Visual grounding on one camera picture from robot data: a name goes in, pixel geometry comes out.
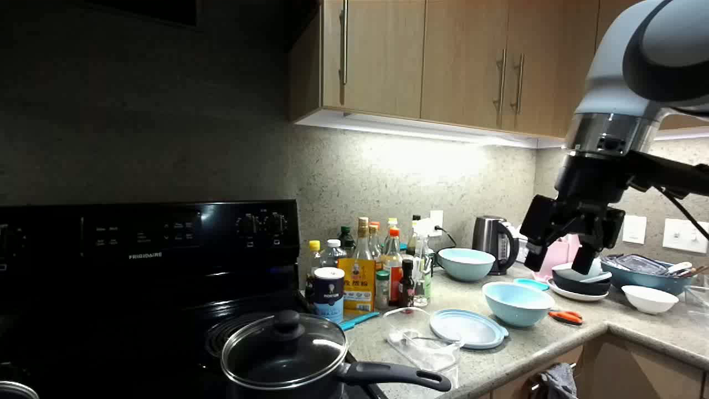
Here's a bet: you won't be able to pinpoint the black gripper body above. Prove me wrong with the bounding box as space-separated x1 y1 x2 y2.
520 153 626 276

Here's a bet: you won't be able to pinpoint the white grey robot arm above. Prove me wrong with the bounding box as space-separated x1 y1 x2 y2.
520 0 709 272

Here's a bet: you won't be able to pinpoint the light blue plate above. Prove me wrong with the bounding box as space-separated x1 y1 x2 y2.
430 310 507 350

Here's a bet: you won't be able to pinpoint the pink utensil holder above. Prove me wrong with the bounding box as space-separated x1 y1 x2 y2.
538 235 581 279

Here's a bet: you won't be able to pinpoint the blue dish tray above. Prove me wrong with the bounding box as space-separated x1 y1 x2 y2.
600 256 689 296

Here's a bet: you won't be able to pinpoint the stacked dark bowls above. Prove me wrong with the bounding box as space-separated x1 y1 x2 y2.
551 268 612 301

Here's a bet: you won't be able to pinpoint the steel electric kettle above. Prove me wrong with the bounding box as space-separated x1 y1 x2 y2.
472 216 520 276

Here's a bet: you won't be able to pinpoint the white small bowl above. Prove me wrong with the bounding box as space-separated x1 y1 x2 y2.
623 287 678 314

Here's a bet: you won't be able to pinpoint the light blue front bowl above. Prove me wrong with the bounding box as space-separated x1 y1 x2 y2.
483 281 555 328

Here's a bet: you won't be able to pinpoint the light blue bowl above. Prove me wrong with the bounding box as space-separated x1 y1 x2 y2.
440 248 495 281
483 281 555 328

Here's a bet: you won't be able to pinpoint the light blue back bowl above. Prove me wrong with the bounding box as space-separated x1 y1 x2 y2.
440 248 495 281

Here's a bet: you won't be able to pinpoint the wooden upper cabinets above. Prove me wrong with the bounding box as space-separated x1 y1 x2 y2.
287 0 633 139

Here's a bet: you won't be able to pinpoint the grey hanging towel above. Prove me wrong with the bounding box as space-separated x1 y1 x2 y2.
541 363 578 399

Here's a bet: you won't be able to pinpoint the red cap sauce bottle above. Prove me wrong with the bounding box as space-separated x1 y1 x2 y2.
386 227 403 305

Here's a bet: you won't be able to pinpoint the yellow label oil bottle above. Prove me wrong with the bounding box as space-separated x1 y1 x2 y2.
340 217 378 314

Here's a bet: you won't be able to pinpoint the black white canister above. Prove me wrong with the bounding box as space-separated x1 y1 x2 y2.
313 266 346 323

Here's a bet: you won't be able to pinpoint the yellow cap bottle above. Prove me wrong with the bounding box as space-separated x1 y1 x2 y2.
307 240 324 299

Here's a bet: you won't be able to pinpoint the black pot with glass lid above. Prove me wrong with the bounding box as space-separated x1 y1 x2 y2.
220 310 452 396

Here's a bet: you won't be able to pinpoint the black electric stove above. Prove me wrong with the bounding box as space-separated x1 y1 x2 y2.
0 200 309 399

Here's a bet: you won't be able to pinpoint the white wall outlet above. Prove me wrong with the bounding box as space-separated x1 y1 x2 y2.
623 216 648 245

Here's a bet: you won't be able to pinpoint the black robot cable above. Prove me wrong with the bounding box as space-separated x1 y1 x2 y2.
628 151 709 241

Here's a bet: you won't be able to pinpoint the orange handled scissors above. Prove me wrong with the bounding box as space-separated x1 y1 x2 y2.
548 310 582 325

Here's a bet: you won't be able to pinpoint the teal handled utensil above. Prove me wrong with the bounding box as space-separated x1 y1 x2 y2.
340 310 381 330

